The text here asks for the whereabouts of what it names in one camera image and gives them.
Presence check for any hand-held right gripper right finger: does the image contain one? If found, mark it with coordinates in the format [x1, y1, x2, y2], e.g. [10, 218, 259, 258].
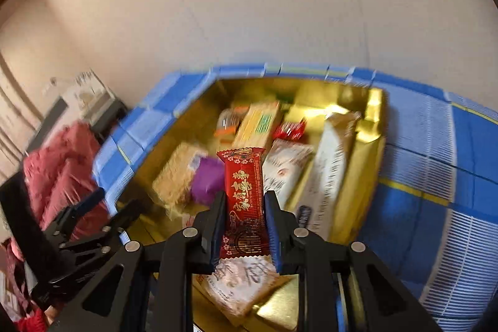
[264, 190, 444, 332]

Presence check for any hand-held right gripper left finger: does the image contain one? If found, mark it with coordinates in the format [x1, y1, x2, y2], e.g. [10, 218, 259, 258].
[47, 191, 227, 332]

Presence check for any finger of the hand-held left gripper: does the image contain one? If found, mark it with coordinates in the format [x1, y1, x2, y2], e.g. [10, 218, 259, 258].
[47, 187, 106, 235]
[58, 200, 146, 266]

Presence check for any long red candy packet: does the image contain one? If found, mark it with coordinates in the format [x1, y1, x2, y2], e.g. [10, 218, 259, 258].
[216, 146, 270, 260]

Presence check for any purple snack packet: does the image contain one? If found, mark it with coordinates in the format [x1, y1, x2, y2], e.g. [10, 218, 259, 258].
[190, 156, 226, 206]

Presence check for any beige pastry packet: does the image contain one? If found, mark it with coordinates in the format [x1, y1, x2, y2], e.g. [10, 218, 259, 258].
[202, 256, 292, 319]

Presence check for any white pastry packet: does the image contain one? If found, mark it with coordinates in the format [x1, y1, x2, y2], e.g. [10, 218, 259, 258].
[261, 139, 315, 208]

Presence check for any clear cracker packet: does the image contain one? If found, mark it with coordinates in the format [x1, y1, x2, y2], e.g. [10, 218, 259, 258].
[152, 142, 209, 214]

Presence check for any white gold stick packet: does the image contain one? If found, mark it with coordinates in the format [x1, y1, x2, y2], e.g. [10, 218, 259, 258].
[290, 110, 362, 239]

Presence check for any small red candy packet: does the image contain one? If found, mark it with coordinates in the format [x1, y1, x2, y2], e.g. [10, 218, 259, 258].
[272, 118, 307, 141]

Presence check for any yellow biscuit packet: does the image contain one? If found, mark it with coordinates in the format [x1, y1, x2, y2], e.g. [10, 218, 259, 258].
[233, 101, 283, 156]

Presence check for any orange clear packet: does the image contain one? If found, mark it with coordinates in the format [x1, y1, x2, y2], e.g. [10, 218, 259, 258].
[216, 106, 250, 138]

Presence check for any gold tin box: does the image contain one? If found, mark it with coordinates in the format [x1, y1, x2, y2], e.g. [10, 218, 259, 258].
[113, 77, 388, 332]

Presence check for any red cloth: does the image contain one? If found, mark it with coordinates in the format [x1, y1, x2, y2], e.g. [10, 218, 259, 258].
[22, 122, 113, 243]

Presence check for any dark shelf unit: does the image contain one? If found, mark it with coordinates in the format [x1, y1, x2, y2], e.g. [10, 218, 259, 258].
[25, 96, 129, 154]

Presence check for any white box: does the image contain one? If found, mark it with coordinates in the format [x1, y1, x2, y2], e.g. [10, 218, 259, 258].
[41, 69, 117, 115]

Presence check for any blue plaid cloth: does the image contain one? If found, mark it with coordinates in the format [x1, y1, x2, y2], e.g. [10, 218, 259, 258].
[92, 62, 498, 321]

